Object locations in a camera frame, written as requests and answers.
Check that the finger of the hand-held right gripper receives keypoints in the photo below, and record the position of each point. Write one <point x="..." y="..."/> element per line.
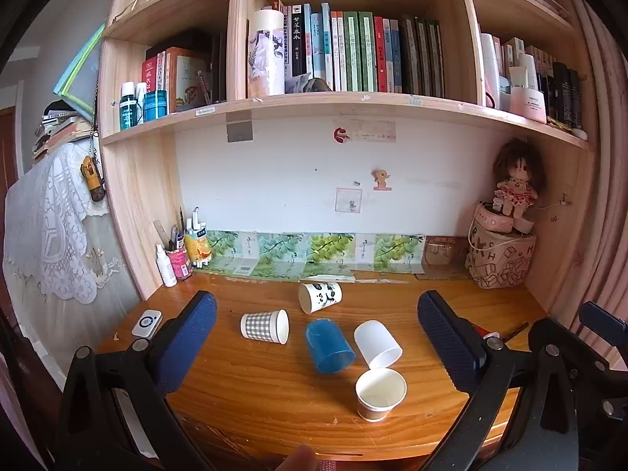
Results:
<point x="596" y="316"/>

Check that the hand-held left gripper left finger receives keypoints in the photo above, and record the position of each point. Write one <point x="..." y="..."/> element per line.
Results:
<point x="189" y="338"/>

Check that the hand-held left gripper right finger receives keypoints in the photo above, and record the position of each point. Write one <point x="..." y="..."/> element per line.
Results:
<point x="449" y="343"/>

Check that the blue plastic cup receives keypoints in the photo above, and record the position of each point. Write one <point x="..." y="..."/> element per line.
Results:
<point x="327" y="348"/>

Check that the white plastic cup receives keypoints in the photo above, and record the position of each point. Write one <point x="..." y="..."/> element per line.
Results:
<point x="377" y="342"/>

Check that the checkered paper cup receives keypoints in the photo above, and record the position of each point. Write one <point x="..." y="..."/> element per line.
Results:
<point x="262" y="326"/>

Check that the brown paper cup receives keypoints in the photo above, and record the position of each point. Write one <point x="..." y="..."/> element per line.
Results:
<point x="380" y="395"/>

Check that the panda print paper cup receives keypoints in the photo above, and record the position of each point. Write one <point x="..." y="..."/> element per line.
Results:
<point x="319" y="297"/>

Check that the person's left hand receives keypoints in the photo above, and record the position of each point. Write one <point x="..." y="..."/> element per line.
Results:
<point x="296" y="460"/>

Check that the white square device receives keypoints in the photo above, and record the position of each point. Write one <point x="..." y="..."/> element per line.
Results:
<point x="147" y="324"/>

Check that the white spray bottle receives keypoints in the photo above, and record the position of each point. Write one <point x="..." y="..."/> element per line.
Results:
<point x="166" y="270"/>

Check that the pink pen holder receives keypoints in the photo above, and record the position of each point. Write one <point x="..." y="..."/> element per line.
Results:
<point x="179" y="264"/>

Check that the yellow printed box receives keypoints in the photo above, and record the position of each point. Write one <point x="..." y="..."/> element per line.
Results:
<point x="197" y="249"/>

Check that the printed fabric bag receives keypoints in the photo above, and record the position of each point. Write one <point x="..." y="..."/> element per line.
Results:
<point x="500" y="265"/>

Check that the pink round music box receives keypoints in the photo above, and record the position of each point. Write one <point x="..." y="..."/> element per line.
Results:
<point x="495" y="218"/>

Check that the grape printed paper strip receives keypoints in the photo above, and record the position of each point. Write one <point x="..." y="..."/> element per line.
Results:
<point x="319" y="250"/>

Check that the brown haired doll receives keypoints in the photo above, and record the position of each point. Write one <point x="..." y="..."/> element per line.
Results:
<point x="517" y="176"/>

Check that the wooden bookshelf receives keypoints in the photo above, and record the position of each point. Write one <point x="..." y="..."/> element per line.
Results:
<point x="142" y="181"/>

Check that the white lace cloth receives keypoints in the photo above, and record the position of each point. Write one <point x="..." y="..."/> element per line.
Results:
<point x="49" y="225"/>

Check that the grey tape patch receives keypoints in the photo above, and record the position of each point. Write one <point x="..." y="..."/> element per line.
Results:
<point x="239" y="131"/>

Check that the pink lotion bottle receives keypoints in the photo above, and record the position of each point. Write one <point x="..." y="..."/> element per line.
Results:
<point x="527" y="100"/>

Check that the white cosmetic bottles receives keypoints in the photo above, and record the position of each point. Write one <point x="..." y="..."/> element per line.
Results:
<point x="559" y="88"/>

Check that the teal jar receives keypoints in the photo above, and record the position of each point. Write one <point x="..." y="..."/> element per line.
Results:
<point x="156" y="106"/>

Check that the green bottle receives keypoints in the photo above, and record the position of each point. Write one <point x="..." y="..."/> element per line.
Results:
<point x="127" y="108"/>

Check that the small white bottle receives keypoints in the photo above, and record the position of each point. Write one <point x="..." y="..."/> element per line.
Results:
<point x="141" y="100"/>

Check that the stack of old books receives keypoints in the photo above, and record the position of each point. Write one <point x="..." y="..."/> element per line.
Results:
<point x="56" y="130"/>

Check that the orange illustrated book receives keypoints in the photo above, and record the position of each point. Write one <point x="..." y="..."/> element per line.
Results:
<point x="186" y="78"/>

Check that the red book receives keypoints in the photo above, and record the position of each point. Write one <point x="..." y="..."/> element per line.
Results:
<point x="149" y="76"/>

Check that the tall white tube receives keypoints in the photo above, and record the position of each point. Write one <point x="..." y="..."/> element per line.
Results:
<point x="489" y="66"/>

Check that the green blue folder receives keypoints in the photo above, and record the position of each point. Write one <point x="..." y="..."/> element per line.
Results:
<point x="81" y="66"/>

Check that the white printed cylinder tube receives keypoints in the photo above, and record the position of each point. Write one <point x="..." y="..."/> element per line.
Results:
<point x="266" y="54"/>

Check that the row of books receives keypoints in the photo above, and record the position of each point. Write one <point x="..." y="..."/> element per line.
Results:
<point x="363" y="54"/>

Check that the pink square wall sticker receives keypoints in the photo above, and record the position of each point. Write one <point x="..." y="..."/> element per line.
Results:
<point x="348" y="199"/>

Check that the cartoon figure wall sticker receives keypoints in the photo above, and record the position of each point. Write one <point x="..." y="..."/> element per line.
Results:
<point x="381" y="179"/>

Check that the red wall sticker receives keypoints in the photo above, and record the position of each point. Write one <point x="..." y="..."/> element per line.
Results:
<point x="340" y="134"/>

